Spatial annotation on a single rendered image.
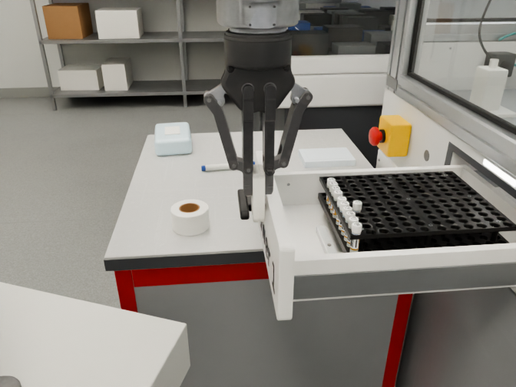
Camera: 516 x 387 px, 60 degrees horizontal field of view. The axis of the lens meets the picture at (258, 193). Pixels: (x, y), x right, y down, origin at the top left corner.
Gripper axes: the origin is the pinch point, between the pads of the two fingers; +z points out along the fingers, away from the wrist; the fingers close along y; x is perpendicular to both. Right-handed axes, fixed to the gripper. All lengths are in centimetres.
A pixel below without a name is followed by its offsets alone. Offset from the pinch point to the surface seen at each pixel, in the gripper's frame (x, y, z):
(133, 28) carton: 373, -72, 23
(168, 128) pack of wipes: 67, -18, 13
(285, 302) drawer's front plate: -11.4, 2.1, 8.7
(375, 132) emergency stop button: 34.9, 28.1, 4.8
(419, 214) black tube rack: -1.4, 21.9, 3.6
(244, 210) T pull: 0.1, -1.8, 2.4
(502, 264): -9.7, 29.3, 6.4
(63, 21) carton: 376, -132, 17
